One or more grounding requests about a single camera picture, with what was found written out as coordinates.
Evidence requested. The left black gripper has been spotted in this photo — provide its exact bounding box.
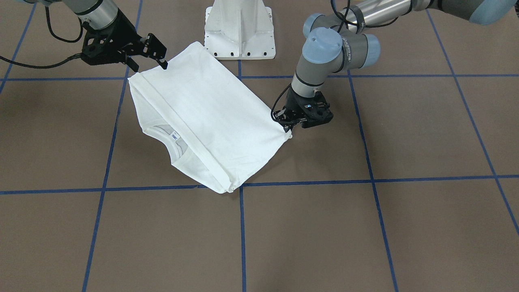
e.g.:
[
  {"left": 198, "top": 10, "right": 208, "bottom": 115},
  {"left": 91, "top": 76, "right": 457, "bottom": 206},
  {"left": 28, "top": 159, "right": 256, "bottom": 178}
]
[{"left": 274, "top": 86, "right": 334, "bottom": 133}]

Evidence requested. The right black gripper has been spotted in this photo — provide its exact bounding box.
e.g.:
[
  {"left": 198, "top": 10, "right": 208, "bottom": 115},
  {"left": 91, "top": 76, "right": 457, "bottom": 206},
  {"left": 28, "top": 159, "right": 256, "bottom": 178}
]
[{"left": 80, "top": 11, "right": 167, "bottom": 73}]

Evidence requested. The white long-sleeve printed shirt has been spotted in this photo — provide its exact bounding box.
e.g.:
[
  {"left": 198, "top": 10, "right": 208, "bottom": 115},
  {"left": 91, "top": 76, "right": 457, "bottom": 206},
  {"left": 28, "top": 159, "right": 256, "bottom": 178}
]
[{"left": 129, "top": 41, "right": 292, "bottom": 194}]

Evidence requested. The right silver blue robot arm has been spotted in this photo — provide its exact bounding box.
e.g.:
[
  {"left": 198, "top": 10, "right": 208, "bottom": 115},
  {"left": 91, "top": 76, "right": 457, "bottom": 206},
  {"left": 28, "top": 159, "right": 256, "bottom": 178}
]
[{"left": 24, "top": 0, "right": 167, "bottom": 72}]

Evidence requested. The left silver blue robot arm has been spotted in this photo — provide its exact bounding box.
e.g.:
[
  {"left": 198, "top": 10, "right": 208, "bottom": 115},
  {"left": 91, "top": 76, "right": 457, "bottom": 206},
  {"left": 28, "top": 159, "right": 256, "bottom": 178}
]
[{"left": 271, "top": 0, "right": 517, "bottom": 132}]

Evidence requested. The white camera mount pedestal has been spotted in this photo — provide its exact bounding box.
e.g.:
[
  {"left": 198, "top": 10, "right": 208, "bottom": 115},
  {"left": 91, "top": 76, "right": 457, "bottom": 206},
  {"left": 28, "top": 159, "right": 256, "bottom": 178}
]
[{"left": 204, "top": 0, "right": 276, "bottom": 60}]

